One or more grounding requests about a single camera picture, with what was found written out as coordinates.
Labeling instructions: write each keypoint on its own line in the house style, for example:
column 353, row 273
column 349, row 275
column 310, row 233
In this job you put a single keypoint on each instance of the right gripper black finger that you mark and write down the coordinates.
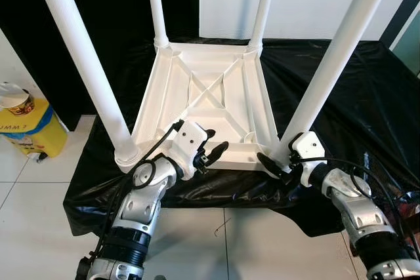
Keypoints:
column 272, row 164

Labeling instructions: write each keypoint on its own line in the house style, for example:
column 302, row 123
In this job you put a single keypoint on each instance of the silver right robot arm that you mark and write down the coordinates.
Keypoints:
column 361, row 208

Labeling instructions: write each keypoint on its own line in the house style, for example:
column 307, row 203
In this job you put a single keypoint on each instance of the black plastic cover sheet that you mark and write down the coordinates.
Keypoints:
column 367, row 109

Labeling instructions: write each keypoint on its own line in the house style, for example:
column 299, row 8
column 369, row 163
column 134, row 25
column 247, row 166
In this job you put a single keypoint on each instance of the yellow carton box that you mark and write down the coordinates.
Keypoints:
column 36, row 132

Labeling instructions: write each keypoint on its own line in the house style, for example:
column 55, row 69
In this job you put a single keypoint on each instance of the printed paper cup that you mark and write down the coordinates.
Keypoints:
column 16, row 98

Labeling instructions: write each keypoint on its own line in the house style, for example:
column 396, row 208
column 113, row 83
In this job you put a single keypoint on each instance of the black door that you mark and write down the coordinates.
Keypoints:
column 20, row 4

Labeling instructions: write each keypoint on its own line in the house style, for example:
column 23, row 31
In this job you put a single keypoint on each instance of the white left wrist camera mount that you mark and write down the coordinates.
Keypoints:
column 187, row 142

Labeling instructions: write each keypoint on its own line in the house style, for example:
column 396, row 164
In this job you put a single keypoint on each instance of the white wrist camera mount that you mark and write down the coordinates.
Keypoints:
column 187, row 142
column 308, row 149

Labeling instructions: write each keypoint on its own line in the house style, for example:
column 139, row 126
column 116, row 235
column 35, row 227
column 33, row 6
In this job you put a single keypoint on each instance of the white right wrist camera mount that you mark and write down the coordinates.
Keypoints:
column 308, row 149

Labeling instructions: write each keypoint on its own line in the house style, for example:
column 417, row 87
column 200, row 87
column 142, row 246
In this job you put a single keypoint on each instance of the dark grey frame post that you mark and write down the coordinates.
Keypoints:
column 401, row 11

